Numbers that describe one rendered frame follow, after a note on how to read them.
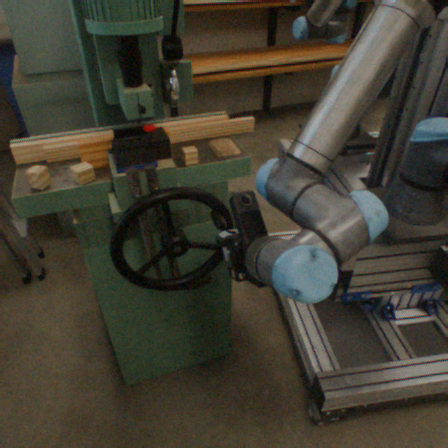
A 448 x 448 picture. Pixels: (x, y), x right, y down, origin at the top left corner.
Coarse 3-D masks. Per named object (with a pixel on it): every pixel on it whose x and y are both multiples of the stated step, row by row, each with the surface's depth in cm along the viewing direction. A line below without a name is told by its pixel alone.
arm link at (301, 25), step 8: (320, 0) 119; (328, 0) 117; (336, 0) 116; (312, 8) 123; (320, 8) 120; (328, 8) 119; (336, 8) 120; (304, 16) 129; (312, 16) 124; (320, 16) 123; (328, 16) 123; (296, 24) 130; (304, 24) 128; (312, 24) 127; (320, 24) 126; (296, 32) 131; (304, 32) 129; (312, 32) 130; (320, 32) 131
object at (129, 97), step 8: (120, 80) 96; (120, 88) 92; (128, 88) 91; (136, 88) 91; (144, 88) 91; (120, 96) 97; (128, 96) 89; (136, 96) 90; (144, 96) 90; (128, 104) 90; (136, 104) 91; (144, 104) 91; (152, 104) 94; (128, 112) 91; (136, 112) 92; (152, 112) 93
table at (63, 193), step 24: (192, 144) 104; (24, 168) 93; (48, 168) 93; (96, 168) 93; (192, 168) 94; (216, 168) 96; (240, 168) 99; (24, 192) 84; (48, 192) 84; (72, 192) 86; (96, 192) 88; (24, 216) 85
